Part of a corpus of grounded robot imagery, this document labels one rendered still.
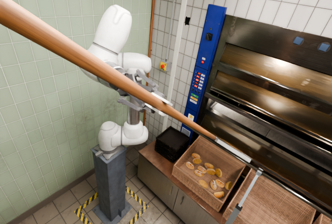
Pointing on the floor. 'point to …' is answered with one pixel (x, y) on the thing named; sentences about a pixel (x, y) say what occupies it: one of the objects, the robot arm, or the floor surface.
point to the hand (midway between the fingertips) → (158, 104)
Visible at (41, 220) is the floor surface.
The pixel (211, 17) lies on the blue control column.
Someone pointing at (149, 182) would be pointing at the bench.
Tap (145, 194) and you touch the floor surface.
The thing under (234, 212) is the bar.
